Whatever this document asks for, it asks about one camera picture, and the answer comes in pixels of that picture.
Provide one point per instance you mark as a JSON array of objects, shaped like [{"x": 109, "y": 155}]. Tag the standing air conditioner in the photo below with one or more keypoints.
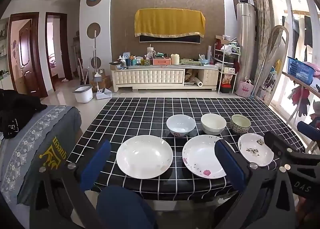
[{"x": 246, "y": 44}]

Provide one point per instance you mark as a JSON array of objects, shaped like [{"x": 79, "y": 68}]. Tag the black checked tablecloth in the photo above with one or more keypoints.
[{"x": 140, "y": 116}]

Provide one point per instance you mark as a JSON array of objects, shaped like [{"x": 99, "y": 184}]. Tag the cream white bowl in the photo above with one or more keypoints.
[{"x": 213, "y": 123}]

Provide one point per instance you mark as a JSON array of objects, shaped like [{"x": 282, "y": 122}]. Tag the blue plastic basket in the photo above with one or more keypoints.
[{"x": 300, "y": 66}]

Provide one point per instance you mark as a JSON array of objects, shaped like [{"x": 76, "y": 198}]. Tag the small patterned bowl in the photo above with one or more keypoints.
[{"x": 240, "y": 124}]

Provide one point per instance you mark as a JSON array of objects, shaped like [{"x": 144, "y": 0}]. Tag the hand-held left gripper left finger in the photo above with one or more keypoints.
[{"x": 96, "y": 162}]

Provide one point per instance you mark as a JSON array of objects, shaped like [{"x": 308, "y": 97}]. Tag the white mop bucket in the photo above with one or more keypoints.
[{"x": 82, "y": 95}]

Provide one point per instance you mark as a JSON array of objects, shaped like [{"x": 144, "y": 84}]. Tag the cream jar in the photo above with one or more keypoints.
[{"x": 175, "y": 59}]

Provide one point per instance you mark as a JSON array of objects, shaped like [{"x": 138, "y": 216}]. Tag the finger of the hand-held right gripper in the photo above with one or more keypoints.
[
  {"x": 276, "y": 144},
  {"x": 306, "y": 126}
]

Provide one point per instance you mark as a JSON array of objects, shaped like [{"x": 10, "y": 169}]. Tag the white bowl with red mark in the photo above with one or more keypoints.
[{"x": 181, "y": 124}]

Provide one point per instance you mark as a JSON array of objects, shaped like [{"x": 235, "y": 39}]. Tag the plain white plate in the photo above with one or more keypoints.
[{"x": 144, "y": 156}]

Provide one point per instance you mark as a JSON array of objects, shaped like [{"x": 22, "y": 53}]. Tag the white plate with pink flowers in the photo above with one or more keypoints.
[{"x": 200, "y": 156}]

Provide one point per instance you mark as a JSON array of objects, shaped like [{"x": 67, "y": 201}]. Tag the person's leg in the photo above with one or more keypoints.
[{"x": 120, "y": 209}]

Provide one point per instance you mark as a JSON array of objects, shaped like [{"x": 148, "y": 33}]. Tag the small white cartoon print plate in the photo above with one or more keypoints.
[{"x": 252, "y": 154}]

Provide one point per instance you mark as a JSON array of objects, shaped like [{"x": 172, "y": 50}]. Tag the red hanging clothes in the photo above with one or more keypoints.
[{"x": 301, "y": 99}]

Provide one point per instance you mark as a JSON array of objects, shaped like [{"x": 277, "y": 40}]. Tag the white paper roll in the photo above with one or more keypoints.
[{"x": 202, "y": 82}]

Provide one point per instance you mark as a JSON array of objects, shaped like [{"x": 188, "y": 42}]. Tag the pink storage box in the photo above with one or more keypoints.
[{"x": 162, "y": 61}]

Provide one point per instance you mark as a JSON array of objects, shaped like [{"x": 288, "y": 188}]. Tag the white mop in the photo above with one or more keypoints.
[{"x": 95, "y": 51}]

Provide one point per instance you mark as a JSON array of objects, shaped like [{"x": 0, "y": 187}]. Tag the round brown wall decoration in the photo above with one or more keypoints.
[{"x": 93, "y": 29}]

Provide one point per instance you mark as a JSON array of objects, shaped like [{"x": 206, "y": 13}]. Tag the pink bag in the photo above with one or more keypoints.
[{"x": 244, "y": 88}]

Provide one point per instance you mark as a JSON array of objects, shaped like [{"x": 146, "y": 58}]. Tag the yellow cover cloth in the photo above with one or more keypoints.
[{"x": 170, "y": 21}]

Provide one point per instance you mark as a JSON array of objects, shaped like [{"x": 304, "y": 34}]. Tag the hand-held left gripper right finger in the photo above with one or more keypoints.
[{"x": 231, "y": 166}]

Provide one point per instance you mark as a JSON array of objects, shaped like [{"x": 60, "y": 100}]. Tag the patterned curtain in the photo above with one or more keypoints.
[{"x": 261, "y": 31}]

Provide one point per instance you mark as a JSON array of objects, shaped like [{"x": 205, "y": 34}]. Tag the brown wooden door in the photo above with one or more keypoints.
[{"x": 28, "y": 56}]

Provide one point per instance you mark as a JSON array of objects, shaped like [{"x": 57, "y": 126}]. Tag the cardboard boxes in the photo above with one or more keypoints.
[{"x": 105, "y": 83}]

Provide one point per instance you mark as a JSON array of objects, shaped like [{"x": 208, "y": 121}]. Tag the wall television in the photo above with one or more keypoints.
[{"x": 170, "y": 39}]

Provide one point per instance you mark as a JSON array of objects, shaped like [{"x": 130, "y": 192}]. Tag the white dustpan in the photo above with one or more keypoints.
[{"x": 103, "y": 94}]

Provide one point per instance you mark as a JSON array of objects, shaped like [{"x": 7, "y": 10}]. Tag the black clothing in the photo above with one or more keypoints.
[{"x": 17, "y": 109}]

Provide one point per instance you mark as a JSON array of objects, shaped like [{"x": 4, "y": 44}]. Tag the cream television cabinet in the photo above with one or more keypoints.
[{"x": 150, "y": 76}]

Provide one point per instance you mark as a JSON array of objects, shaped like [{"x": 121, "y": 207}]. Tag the white metal rack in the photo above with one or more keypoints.
[{"x": 228, "y": 69}]

